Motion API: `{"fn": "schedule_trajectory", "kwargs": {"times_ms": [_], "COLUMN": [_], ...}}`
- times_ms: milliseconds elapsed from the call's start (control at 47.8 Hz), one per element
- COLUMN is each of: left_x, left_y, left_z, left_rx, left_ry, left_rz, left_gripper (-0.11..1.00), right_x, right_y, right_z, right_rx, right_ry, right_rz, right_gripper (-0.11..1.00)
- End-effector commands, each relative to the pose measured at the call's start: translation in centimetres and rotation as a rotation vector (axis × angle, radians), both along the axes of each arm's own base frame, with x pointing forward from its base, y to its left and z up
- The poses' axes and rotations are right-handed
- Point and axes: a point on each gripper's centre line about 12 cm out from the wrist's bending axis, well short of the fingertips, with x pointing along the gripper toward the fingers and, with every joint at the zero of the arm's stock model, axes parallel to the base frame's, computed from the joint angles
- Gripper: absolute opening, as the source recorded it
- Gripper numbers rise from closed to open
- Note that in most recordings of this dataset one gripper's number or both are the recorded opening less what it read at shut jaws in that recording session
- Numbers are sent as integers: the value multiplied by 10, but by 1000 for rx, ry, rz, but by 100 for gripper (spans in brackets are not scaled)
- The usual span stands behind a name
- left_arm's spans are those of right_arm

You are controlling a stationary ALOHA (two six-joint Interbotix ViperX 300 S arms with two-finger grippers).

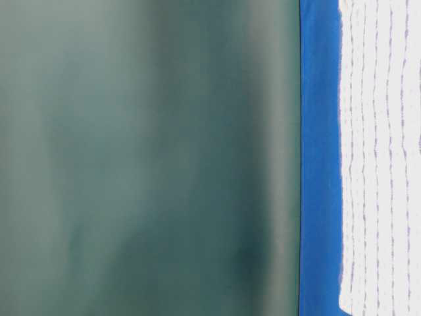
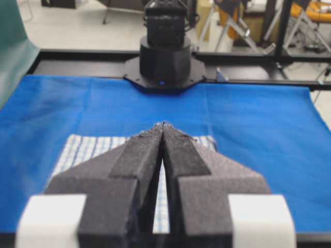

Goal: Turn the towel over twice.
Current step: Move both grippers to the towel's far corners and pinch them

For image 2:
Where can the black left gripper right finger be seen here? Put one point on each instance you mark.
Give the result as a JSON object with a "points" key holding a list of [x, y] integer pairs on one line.
{"points": [[218, 202]]}

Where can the green curtain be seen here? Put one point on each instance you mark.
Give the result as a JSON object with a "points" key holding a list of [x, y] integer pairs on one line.
{"points": [[18, 53]]}

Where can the blue table cloth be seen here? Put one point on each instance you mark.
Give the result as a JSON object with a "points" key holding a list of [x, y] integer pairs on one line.
{"points": [[274, 130]]}

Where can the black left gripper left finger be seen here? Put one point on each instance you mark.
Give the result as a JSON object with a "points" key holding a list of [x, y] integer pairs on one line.
{"points": [[96, 203]]}

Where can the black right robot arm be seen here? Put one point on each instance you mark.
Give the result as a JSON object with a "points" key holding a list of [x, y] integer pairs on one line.
{"points": [[165, 51]]}

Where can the black table frame rail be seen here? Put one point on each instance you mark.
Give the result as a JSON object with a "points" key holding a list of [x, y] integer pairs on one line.
{"points": [[220, 68]]}

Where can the blue white striped towel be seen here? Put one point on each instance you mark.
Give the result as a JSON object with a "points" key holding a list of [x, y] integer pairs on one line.
{"points": [[78, 149]]}

